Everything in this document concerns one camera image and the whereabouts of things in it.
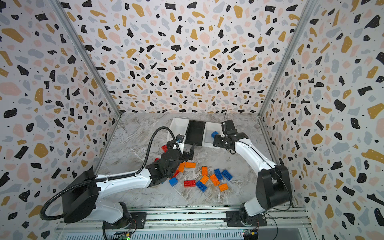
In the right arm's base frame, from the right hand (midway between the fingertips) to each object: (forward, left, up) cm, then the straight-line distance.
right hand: (217, 139), depth 88 cm
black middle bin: (+15, +15, -13) cm, 24 cm away
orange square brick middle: (-19, +7, -13) cm, 24 cm away
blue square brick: (-21, +25, -12) cm, 34 cm away
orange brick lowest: (-23, -3, -13) cm, 27 cm away
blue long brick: (-15, -1, -15) cm, 21 cm away
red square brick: (-7, +38, -13) cm, 41 cm away
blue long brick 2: (-16, -6, -13) cm, 22 cm away
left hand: (-6, +16, +9) cm, 19 cm away
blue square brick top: (+14, +1, -13) cm, 19 cm away
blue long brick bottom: (-22, +9, -15) cm, 28 cm away
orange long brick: (-19, +1, -15) cm, 24 cm away
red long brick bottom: (-21, +16, -14) cm, 30 cm away
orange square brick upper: (-14, +7, -14) cm, 21 cm away
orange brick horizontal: (-10, +16, -14) cm, 23 cm away
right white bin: (+21, +3, -15) cm, 26 cm away
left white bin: (+19, +26, -11) cm, 34 cm away
